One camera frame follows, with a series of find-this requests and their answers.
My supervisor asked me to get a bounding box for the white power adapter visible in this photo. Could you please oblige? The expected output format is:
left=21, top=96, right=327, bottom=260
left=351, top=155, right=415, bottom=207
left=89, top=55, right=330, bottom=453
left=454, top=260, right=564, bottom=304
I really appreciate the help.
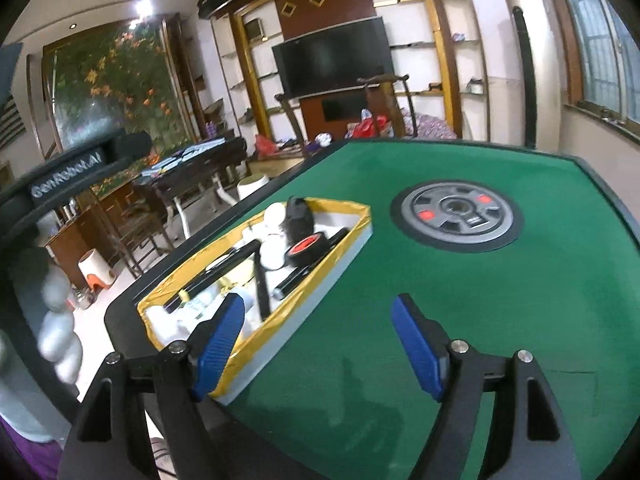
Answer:
left=143, top=306, right=189, bottom=349

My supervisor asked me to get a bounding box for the black marker grey cap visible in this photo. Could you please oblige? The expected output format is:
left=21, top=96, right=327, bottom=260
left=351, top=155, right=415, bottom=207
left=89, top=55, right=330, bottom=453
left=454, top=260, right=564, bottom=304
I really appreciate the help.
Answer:
left=182, top=240, right=262, bottom=298

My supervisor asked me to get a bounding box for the black marker purple cap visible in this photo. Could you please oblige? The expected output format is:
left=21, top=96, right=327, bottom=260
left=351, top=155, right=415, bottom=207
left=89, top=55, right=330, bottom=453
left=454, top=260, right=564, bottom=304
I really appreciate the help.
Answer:
left=271, top=228, right=349, bottom=300

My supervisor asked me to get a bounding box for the white pill bottle red label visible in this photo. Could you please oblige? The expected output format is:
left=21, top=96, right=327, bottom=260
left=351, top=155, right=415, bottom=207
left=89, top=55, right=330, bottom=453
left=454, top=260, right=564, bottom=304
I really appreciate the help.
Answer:
left=259, top=234, right=288, bottom=271

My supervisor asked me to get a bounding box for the black electrical tape roll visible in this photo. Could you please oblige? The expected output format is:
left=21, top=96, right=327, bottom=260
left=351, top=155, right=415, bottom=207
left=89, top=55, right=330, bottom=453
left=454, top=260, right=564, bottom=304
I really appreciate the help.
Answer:
left=285, top=232, right=330, bottom=268

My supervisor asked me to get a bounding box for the black marker beige cap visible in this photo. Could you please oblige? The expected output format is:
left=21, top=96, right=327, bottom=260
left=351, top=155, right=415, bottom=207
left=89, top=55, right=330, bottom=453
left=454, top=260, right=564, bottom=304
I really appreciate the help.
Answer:
left=254, top=249, right=271, bottom=321

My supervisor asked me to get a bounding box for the white bottle green plant label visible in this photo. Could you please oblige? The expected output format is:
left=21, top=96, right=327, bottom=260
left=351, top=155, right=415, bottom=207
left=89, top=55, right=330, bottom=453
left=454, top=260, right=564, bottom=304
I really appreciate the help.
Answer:
left=262, top=203, right=286, bottom=234

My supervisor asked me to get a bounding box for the white gloved hand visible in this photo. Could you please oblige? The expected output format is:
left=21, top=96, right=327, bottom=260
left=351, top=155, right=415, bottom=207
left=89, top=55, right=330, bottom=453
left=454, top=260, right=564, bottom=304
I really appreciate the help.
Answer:
left=1, top=246, right=82, bottom=446

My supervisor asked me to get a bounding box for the white orange plastic stool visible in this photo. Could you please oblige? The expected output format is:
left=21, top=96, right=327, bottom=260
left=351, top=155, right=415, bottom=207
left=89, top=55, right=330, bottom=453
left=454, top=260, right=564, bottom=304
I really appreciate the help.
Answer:
left=78, top=249, right=116, bottom=292

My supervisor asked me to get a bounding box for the dark wooden side table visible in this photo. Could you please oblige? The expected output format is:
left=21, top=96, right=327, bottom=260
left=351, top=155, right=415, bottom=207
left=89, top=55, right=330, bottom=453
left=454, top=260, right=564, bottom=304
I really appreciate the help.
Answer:
left=132, top=136, right=247, bottom=240

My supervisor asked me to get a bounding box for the round grey table centre console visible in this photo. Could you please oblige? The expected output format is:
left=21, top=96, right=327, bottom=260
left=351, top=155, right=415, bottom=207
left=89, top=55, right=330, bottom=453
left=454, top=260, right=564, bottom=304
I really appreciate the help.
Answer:
left=390, top=180, right=525, bottom=254

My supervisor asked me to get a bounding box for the white tray with gold rim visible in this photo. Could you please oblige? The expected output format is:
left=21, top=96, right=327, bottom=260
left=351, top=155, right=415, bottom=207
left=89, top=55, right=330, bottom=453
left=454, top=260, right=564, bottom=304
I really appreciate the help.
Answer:
left=137, top=198, right=372, bottom=404

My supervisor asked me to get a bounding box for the red plastic bag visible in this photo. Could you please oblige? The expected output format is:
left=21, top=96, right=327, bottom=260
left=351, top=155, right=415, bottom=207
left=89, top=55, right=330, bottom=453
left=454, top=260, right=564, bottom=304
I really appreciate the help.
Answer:
left=350, top=116, right=392, bottom=139

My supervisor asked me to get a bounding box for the black flat television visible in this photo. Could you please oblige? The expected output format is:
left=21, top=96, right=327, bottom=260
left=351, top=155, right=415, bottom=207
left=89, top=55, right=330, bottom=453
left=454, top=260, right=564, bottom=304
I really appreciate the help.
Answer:
left=272, top=18, right=394, bottom=98

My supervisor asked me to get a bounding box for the dark wooden chair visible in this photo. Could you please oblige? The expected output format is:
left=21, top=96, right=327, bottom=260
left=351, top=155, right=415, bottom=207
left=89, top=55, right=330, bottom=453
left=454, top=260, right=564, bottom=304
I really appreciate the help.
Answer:
left=358, top=74, right=418, bottom=138

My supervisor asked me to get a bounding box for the tall white air conditioner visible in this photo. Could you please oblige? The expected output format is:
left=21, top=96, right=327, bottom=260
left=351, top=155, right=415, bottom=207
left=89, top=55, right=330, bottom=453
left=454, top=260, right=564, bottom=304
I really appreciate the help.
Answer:
left=506, top=0, right=561, bottom=152

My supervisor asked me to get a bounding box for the window with metal grille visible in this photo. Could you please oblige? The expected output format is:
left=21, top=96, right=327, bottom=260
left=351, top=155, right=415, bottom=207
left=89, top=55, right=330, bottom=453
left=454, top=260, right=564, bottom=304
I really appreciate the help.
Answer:
left=565, top=0, right=639, bottom=136

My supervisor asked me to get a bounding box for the floral wall painting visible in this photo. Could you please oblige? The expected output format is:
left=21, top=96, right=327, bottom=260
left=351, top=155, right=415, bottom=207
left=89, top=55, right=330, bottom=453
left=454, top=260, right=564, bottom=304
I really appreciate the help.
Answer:
left=42, top=18, right=192, bottom=155

